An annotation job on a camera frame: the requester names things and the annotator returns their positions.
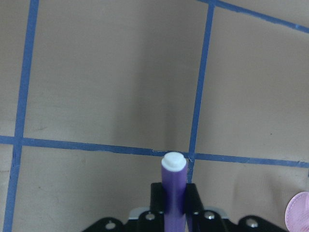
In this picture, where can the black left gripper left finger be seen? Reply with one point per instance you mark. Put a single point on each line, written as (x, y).
(147, 219)

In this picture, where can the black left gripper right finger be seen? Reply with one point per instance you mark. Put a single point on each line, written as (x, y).
(211, 219)

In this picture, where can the purple marker pen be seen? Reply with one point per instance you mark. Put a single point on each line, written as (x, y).
(173, 173)

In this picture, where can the pink mesh cup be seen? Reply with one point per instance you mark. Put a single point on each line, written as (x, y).
(297, 213)

